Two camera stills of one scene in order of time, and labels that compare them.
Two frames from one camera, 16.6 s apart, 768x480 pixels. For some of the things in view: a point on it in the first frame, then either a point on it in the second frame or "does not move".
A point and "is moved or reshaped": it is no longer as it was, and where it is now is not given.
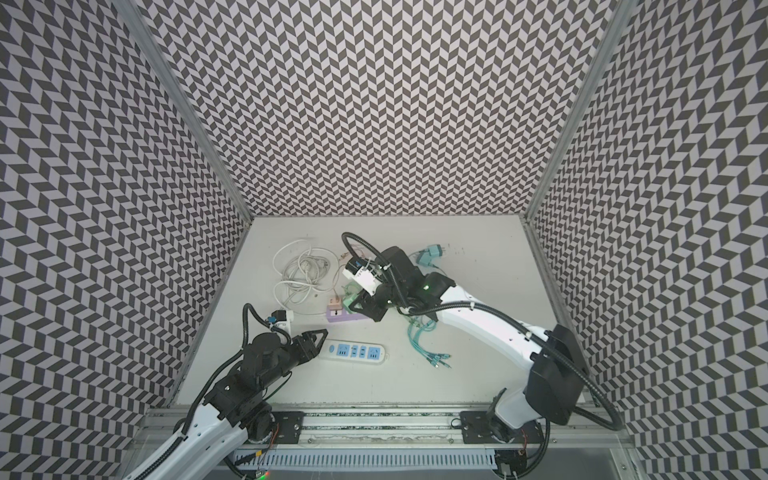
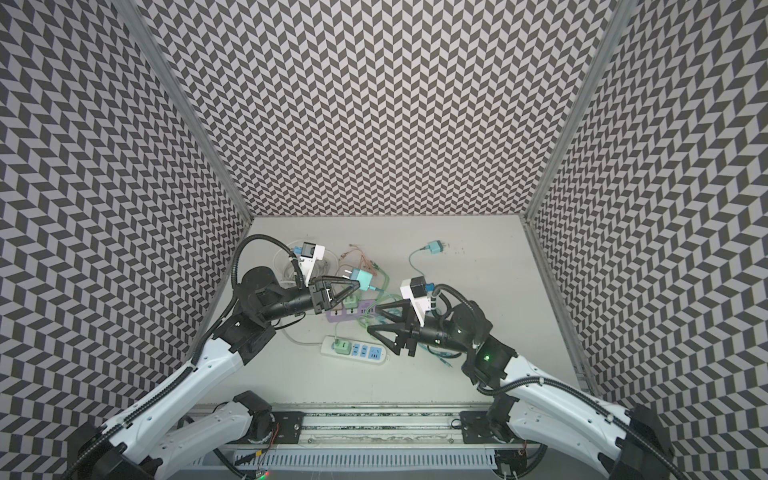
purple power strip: [339, 315] does not move
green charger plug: [351, 290] is moved or reshaped
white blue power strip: [353, 351] does not move
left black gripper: [307, 353] → [321, 293]
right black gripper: [372, 300] → [410, 335]
